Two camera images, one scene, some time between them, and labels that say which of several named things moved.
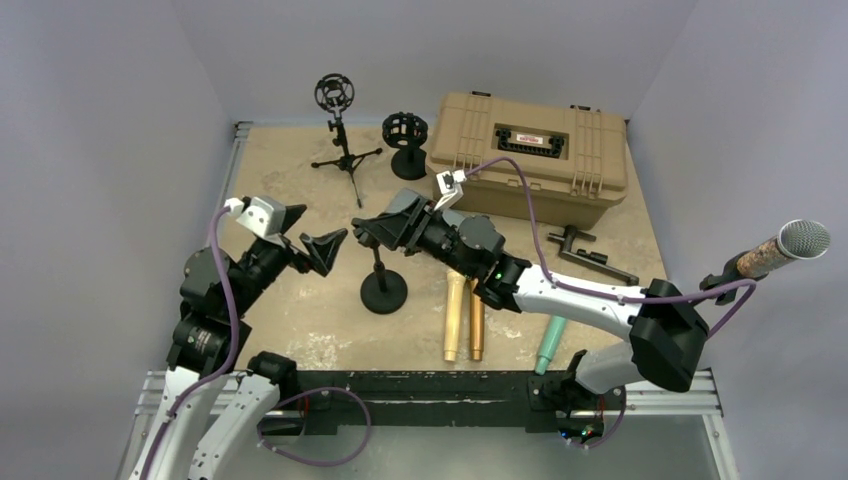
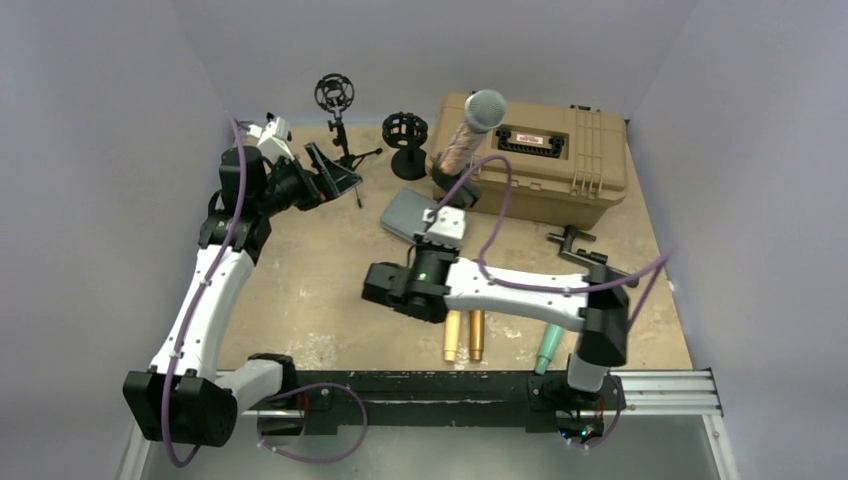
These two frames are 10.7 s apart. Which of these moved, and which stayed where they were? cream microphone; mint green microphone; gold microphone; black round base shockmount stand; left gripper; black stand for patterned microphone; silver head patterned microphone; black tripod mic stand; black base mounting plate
Moved: black stand for patterned microphone; silver head patterned microphone; left gripper
Stayed: cream microphone; black base mounting plate; black tripod mic stand; black round base shockmount stand; gold microphone; mint green microphone
